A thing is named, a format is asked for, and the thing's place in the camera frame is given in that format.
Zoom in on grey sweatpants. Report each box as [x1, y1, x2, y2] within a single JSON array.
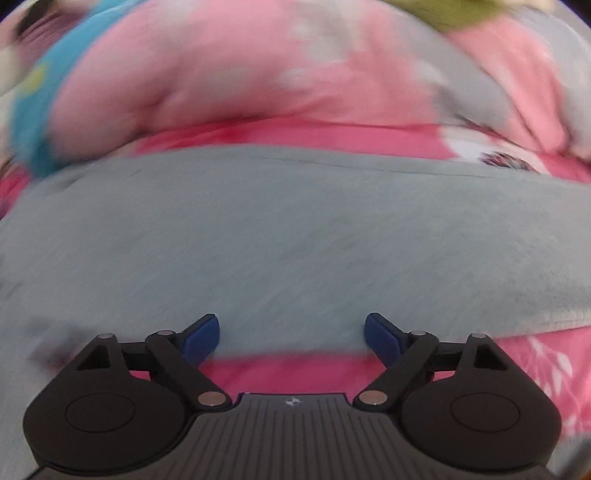
[[0, 145, 591, 480]]

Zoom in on green and cream fleece garment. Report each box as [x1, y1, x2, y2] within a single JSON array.
[[388, 0, 555, 31]]

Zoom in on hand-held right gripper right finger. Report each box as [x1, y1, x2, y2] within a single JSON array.
[[352, 312, 509, 412]]

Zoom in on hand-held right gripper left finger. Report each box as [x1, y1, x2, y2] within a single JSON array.
[[75, 313, 232, 412]]

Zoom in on pink floral quilt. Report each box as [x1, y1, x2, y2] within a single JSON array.
[[48, 0, 591, 160]]

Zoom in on teal dotted quilt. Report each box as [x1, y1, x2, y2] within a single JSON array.
[[11, 0, 139, 178]]

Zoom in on pink flower printed blanket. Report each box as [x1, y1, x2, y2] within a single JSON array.
[[0, 117, 591, 444]]

